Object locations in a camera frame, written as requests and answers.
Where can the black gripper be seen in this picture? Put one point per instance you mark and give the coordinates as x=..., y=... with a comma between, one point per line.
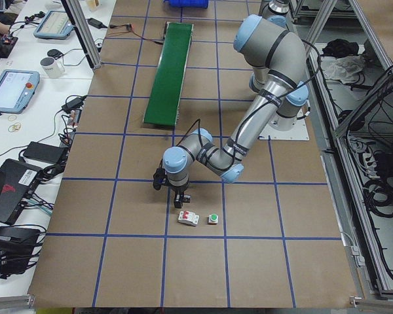
x=179, y=191

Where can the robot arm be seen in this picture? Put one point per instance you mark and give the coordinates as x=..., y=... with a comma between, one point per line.
x=278, y=59
x=275, y=11

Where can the white red circuit breaker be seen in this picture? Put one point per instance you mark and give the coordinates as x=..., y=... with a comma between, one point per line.
x=188, y=218

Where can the green conveyor belt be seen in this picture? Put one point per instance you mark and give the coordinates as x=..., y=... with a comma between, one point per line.
x=163, y=105

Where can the black power adapter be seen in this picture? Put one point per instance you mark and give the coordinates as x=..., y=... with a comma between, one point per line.
x=75, y=103

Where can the black laptop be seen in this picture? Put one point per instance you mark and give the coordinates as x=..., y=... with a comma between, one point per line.
x=18, y=180

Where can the red lit sensor module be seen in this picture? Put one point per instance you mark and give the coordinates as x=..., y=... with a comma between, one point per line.
x=128, y=27

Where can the white mug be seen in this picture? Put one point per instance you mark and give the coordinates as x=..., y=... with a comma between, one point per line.
x=53, y=68

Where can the black computer mouse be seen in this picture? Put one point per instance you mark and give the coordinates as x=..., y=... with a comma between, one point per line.
x=55, y=53

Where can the blue plastic bin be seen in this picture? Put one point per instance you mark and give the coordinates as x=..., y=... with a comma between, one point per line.
x=189, y=3

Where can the near teach pendant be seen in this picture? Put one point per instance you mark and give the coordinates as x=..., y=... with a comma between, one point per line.
x=17, y=87

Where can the teach pendant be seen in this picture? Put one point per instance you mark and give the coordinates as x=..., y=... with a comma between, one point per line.
x=17, y=87
x=55, y=25

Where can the far teach pendant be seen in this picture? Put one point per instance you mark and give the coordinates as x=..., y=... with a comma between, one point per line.
x=55, y=25

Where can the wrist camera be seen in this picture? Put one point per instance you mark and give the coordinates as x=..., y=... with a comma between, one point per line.
x=159, y=178

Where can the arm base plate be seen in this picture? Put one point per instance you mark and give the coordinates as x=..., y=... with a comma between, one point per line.
x=285, y=129

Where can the aluminium frame post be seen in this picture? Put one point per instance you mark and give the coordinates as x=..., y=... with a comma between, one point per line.
x=78, y=20

